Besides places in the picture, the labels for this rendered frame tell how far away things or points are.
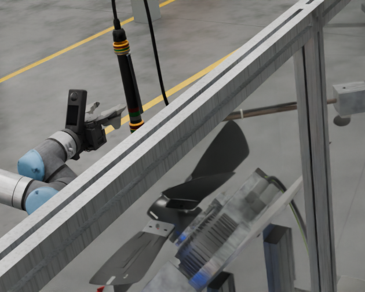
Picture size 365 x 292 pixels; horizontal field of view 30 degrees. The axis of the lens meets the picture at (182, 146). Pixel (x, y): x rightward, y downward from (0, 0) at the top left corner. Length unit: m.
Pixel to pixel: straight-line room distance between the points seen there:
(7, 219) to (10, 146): 1.18
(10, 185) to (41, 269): 0.99
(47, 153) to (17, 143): 4.18
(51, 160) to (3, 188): 0.16
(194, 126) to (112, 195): 0.17
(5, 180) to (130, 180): 0.93
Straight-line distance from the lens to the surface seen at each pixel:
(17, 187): 1.58
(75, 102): 1.79
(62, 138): 1.74
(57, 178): 1.67
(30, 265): 0.60
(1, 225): 4.78
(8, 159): 5.64
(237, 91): 0.87
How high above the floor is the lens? 2.37
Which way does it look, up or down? 27 degrees down
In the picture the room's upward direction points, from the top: 9 degrees counter-clockwise
